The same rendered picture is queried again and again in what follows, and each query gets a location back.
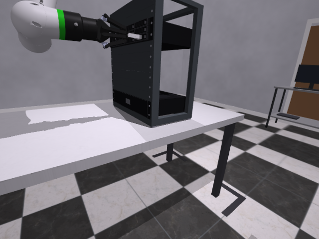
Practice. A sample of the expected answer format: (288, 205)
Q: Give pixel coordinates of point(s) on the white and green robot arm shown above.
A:
(38, 23)

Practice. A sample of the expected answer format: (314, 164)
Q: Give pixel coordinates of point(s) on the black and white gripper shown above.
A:
(90, 32)

